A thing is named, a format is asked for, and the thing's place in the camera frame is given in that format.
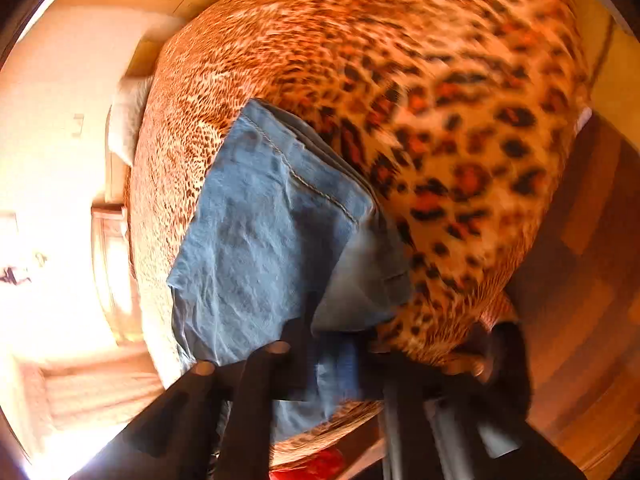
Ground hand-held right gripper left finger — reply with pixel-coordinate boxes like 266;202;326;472
70;317;318;480

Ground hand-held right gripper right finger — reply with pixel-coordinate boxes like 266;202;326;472
367;321;588;480

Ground blue denim pants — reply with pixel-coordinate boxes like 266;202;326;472
166;98;414;442

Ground red cloth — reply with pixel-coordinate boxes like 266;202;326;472
270;449;347;480

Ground white curtain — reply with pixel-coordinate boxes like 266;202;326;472
20;352;166;436

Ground wooden nightstand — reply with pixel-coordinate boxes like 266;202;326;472
91;204;143;343

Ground leopard print blanket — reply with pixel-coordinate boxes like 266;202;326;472
128;0;593;470

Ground white pillow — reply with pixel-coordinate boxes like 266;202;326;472
106;75;156;167

